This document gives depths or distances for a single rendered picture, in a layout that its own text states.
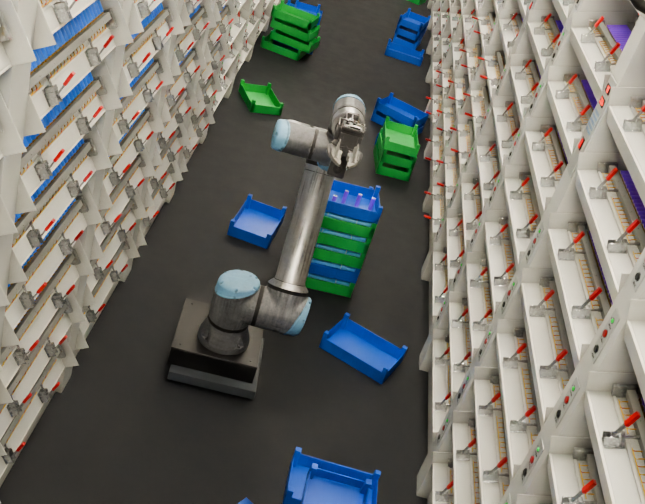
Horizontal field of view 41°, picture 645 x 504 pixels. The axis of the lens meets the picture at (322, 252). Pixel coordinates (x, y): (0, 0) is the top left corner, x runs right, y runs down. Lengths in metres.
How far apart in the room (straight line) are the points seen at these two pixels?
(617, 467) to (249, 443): 1.60
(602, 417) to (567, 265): 0.59
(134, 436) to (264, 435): 0.45
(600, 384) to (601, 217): 0.47
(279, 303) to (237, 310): 0.15
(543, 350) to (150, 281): 1.87
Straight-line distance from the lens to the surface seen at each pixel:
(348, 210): 3.66
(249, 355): 3.19
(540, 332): 2.39
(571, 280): 2.27
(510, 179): 3.18
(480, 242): 3.31
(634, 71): 2.35
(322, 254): 3.77
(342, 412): 3.30
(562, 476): 1.99
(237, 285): 3.05
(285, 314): 3.06
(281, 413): 3.21
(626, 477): 1.75
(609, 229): 2.14
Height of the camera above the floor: 2.15
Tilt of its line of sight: 31 degrees down
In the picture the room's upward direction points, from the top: 18 degrees clockwise
